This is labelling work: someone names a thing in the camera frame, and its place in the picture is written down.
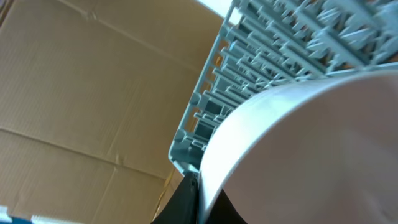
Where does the brown cardboard box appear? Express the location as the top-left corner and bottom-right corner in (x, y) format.
(1, 0), (222, 223)

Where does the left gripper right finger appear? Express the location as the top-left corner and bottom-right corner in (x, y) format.
(205, 190), (247, 224)

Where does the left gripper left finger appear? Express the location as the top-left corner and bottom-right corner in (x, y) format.
(151, 172), (198, 224)

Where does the grey dish rack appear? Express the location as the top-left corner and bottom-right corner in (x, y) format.
(169, 0), (397, 174)

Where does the pink white bowl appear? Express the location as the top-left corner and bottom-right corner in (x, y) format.
(198, 70), (397, 223)

